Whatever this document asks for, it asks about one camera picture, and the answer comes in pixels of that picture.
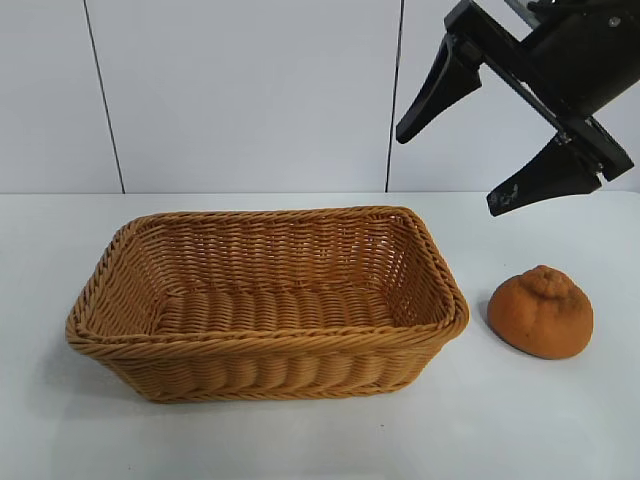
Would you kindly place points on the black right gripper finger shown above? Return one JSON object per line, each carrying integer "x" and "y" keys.
{"x": 547, "y": 180}
{"x": 447, "y": 90}

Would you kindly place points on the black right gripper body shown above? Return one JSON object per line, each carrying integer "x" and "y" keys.
{"x": 585, "y": 60}

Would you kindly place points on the bumpy orange fruit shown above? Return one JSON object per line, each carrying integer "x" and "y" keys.
{"x": 540, "y": 320}

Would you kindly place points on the woven wicker basket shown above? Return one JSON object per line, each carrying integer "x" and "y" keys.
{"x": 280, "y": 360}

